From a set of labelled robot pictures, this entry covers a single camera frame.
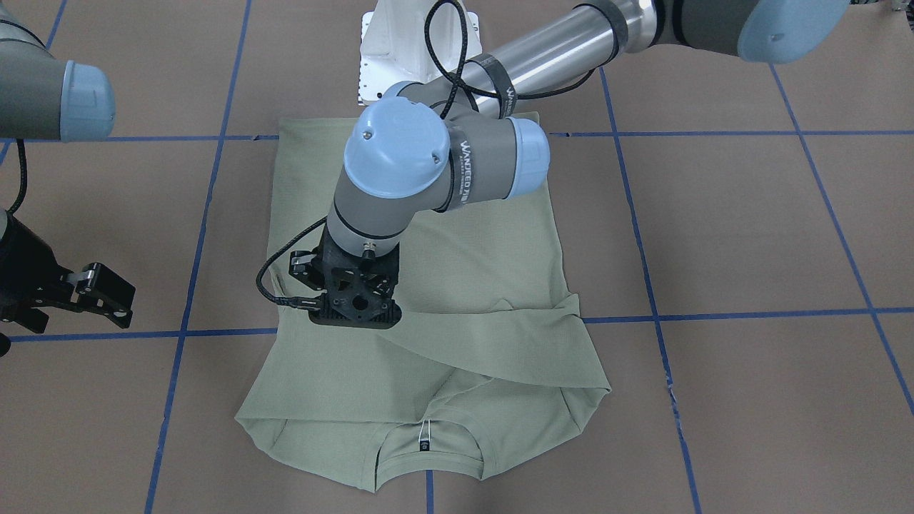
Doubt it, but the brown paper table cover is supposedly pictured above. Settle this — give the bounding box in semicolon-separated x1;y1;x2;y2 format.
2;1;912;513

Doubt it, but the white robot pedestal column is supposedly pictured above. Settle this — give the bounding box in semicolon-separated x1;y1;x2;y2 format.
357;1;461;106

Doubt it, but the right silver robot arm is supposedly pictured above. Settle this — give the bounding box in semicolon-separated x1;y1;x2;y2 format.
1;10;135;334

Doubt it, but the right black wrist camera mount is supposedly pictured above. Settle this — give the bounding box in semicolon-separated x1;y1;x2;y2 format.
288;230;402;329

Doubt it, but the green long sleeve shirt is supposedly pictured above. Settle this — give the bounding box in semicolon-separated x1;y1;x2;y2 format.
234;111;613;495

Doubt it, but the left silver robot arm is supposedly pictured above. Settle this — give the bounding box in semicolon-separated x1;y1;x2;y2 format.
321;1;849;259

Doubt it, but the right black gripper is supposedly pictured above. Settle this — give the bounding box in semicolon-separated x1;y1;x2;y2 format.
1;211;136;334

